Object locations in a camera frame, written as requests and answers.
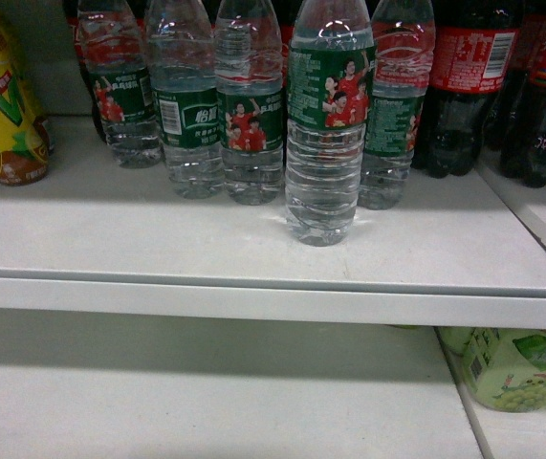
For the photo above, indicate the middle water bottle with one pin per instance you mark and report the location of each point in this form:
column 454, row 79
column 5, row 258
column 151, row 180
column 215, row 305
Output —
column 248, row 70

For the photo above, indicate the green-label water bottle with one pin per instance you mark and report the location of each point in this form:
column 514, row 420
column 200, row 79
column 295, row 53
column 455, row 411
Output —
column 330, row 65

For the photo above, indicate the yellow lemon tea bottle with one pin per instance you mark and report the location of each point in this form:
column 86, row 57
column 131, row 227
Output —
column 24, row 128

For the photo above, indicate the barcode-side water bottle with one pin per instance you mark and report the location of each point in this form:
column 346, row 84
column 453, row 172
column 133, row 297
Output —
column 179, row 54

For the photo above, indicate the far-left water bottle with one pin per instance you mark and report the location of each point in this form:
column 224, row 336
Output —
column 113, row 52

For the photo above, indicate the cola bottle red label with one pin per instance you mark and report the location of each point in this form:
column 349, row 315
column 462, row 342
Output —
column 474, row 44

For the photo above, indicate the white metal shelf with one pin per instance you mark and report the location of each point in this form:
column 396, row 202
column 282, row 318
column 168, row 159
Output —
column 95, row 237

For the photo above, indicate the right rear water bottle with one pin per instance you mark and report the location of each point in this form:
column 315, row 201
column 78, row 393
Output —
column 405, row 35

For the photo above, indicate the green grape drink bottle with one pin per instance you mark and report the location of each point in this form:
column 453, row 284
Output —
column 505, row 369

